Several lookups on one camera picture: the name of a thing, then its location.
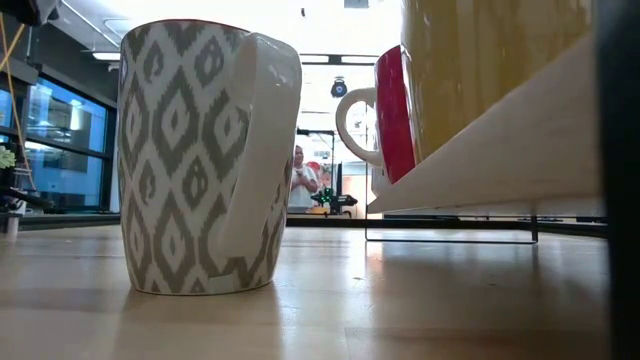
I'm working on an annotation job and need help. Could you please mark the red mug with white handle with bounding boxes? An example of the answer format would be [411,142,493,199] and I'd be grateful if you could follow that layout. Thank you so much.
[334,43,419,185]

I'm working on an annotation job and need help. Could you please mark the grey diamond pattern mug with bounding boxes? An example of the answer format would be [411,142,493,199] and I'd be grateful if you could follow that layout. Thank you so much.
[115,18,304,296]

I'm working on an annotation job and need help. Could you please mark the mustard yellow mug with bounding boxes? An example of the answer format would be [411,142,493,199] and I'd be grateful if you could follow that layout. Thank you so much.
[399,0,596,164]

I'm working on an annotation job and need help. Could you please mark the person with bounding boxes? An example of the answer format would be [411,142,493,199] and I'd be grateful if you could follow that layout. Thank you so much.
[288,144,321,211]

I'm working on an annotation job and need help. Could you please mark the background robot workstation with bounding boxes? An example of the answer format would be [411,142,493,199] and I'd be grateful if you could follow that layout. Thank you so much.
[297,128,359,219]

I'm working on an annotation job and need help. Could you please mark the long ceiling light bar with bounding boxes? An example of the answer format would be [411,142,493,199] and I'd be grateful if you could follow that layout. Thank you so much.
[92,51,380,65]

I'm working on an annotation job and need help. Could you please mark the green artificial plant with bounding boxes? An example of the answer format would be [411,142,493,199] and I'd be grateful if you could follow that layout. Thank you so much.
[0,143,22,236]

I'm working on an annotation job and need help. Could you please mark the yellow cable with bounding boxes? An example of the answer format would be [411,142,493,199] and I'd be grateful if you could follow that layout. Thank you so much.
[0,12,37,194]

